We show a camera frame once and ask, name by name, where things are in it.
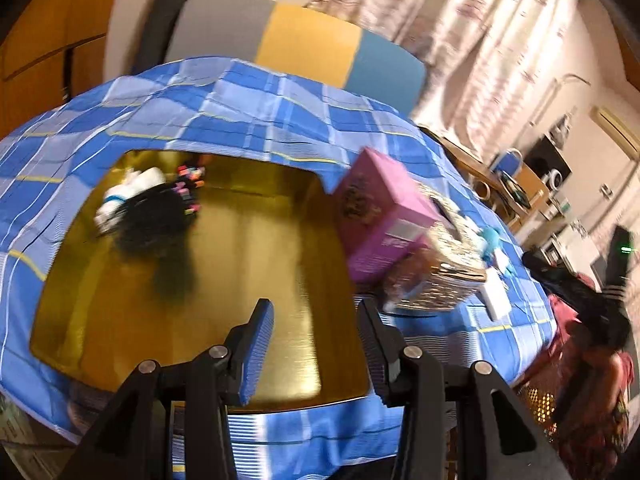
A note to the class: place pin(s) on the white sponge block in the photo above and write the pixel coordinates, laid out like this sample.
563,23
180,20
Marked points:
495,295

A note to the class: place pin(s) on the wooden side desk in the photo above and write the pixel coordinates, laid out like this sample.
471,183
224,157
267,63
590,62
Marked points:
465,160

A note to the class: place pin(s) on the wooden wardrobe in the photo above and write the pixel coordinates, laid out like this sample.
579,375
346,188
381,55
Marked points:
50,25

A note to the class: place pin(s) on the red patterned clothing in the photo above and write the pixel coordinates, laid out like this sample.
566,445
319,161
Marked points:
600,410

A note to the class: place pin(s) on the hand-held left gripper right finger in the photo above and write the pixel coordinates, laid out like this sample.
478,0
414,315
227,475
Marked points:
372,345

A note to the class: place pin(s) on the purple cardboard box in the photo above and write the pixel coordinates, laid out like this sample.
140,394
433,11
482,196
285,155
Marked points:
380,210

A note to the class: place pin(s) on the grey yellow blue chair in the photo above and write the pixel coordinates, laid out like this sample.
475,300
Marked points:
310,40

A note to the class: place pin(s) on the blue bag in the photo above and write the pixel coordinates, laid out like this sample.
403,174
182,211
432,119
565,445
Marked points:
507,162

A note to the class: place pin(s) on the black appliance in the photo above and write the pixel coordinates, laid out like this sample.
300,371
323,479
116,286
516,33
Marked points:
547,160

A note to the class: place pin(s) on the white cloth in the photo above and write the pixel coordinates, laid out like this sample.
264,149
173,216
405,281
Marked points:
145,180

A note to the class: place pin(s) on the wall pipe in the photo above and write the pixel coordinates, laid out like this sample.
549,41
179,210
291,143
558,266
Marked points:
560,85

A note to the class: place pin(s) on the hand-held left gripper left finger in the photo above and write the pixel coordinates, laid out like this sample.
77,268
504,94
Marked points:
257,355

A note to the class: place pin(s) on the woven wicker basket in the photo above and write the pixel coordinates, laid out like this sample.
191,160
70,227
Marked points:
450,270

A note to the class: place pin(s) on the gold rectangular tray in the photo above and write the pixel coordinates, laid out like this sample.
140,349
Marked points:
250,260

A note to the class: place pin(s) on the beige patterned curtain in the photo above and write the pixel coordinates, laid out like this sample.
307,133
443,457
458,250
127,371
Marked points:
475,35

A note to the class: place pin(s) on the blue plaid tablecloth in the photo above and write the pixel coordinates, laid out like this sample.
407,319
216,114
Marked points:
300,110

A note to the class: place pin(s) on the black wig with colourful clips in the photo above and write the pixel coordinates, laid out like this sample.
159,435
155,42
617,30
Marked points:
150,220

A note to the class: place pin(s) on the black rolled mat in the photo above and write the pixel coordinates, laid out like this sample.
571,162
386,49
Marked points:
160,25

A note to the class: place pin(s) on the white air conditioner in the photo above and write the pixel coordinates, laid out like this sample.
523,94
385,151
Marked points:
617,127

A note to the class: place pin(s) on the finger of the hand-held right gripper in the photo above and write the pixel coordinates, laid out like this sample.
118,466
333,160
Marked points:
555,272

